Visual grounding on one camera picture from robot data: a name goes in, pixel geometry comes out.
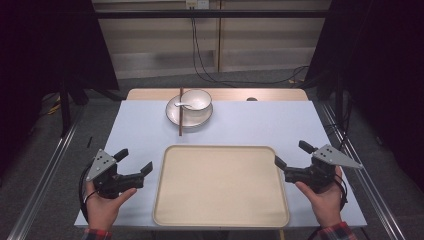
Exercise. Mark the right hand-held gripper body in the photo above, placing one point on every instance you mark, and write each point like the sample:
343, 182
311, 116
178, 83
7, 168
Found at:
321, 173

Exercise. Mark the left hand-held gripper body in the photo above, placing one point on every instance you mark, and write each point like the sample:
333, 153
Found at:
101, 165

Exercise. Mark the person's right hand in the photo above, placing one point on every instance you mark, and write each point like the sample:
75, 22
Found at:
326, 206

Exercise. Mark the person's left hand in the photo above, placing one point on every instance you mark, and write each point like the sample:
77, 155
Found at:
101, 211

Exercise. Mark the light blue table mat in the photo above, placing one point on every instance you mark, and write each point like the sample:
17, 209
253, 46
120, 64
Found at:
140, 126

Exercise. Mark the brown wooden chopsticks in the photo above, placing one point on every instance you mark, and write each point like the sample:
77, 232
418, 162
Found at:
180, 123

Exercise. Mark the beige rectangular tray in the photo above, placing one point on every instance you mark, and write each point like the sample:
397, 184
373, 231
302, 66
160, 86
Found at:
220, 186

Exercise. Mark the black metal stand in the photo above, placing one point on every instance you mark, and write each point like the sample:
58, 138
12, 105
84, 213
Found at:
65, 110

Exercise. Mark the white ceramic spoon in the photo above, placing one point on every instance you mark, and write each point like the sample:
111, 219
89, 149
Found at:
181, 104

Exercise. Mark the white plate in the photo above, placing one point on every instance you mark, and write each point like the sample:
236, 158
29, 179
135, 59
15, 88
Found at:
200, 118

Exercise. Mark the white bowl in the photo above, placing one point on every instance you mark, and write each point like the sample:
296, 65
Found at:
200, 98

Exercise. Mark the dark curtain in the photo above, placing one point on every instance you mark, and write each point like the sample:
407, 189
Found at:
383, 66
40, 50

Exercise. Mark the black horizontal bar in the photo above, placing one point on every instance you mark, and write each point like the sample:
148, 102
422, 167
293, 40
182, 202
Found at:
150, 14

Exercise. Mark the metal floor rail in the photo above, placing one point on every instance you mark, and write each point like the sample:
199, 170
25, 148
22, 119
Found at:
373, 186
46, 180

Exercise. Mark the white wall socket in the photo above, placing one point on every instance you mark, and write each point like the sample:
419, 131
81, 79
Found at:
197, 3

